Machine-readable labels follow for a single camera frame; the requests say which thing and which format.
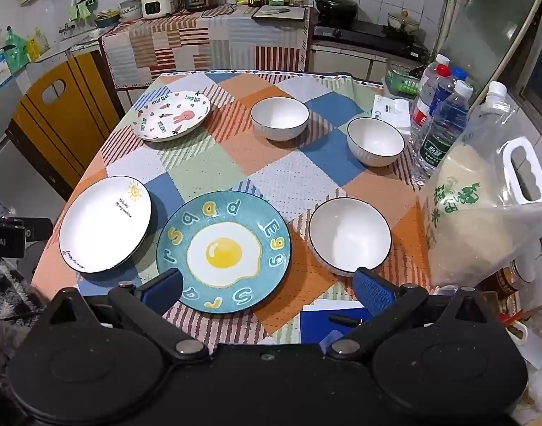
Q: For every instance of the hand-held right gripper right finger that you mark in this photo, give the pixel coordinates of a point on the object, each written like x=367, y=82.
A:
x=373, y=290

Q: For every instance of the white cap plain water bottle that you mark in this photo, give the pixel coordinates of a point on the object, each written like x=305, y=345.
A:
x=440, y=59

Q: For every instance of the black wok with lid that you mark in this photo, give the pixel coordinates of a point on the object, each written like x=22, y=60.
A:
x=335, y=9

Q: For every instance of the green plastic basket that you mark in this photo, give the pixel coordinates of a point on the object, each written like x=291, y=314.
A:
x=401, y=84

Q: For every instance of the green plastic bag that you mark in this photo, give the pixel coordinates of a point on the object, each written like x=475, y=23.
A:
x=14, y=51

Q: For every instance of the white bowl black rim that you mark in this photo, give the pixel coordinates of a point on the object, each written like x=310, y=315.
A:
x=375, y=135
x=348, y=235
x=279, y=113

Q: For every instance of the white rice cooker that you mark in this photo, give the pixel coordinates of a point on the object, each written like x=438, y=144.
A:
x=157, y=4

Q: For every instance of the green label water bottle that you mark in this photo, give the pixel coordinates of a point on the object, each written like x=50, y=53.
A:
x=444, y=128

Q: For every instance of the blue dish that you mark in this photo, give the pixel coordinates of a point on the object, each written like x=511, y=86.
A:
x=106, y=20

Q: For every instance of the red cap water bottle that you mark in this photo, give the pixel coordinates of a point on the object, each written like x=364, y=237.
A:
x=420, y=117

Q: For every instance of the pot with glass lid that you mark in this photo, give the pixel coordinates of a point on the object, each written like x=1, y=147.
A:
x=404, y=22

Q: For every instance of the patchwork tablecloth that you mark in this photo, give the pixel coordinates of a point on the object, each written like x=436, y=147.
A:
x=271, y=173

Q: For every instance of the black gas stove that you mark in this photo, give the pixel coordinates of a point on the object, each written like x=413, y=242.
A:
x=368, y=35

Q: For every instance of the white sun print plate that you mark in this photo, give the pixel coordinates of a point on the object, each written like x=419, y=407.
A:
x=102, y=226

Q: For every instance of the cutting board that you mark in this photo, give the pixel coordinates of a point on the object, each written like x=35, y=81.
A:
x=293, y=14

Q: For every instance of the striped counter cloth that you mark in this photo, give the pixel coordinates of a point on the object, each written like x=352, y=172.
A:
x=200, y=44

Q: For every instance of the grey fuzzy clothing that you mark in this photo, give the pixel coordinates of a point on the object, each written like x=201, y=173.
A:
x=4, y=319

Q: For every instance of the clear plastic rice bag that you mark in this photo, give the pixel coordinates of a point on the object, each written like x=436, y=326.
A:
x=470, y=213

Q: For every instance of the white tissue pack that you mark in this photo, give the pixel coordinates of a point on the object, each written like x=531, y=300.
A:
x=393, y=111

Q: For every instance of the blue cap water bottle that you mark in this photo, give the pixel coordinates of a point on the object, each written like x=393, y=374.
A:
x=439, y=95

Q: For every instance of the grey metal panel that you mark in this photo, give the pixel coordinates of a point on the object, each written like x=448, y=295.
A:
x=488, y=31

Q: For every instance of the white rabbit print plate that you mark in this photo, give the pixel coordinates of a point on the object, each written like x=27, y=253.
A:
x=177, y=115

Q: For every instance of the blue fried egg plate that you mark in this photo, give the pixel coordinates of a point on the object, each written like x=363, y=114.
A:
x=222, y=253

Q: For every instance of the kitchen knife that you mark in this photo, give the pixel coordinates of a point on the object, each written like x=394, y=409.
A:
x=273, y=11

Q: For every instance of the blue folder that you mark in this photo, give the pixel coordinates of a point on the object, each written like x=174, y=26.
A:
x=315, y=324

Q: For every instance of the black pen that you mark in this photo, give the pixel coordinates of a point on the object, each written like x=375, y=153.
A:
x=344, y=319

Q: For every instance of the green hanging cloth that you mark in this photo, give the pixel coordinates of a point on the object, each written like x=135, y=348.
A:
x=81, y=11

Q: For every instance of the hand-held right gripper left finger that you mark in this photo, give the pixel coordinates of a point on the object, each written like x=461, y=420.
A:
x=164, y=286

